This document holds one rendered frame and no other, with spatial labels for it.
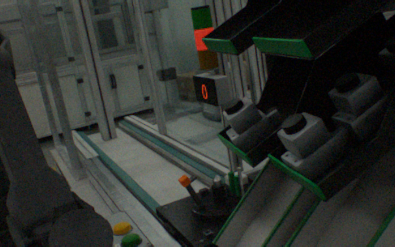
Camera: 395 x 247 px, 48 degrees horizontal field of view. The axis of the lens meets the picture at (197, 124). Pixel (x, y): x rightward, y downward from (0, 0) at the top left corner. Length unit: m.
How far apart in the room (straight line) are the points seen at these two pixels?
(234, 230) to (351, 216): 0.23
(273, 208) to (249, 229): 0.06
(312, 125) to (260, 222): 0.30
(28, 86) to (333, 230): 5.68
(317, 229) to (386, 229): 0.14
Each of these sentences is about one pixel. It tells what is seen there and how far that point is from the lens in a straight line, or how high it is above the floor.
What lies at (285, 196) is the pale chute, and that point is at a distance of 0.77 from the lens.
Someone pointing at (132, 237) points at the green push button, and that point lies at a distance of 0.98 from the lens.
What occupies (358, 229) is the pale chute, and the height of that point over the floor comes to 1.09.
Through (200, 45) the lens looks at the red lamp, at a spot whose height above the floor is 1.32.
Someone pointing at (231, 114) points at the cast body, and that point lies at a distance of 0.66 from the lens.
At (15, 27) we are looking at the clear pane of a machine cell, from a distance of 6.14.
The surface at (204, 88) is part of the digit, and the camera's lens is 1.15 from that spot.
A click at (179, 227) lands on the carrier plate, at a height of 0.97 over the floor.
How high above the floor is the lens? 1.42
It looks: 15 degrees down
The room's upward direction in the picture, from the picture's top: 10 degrees counter-clockwise
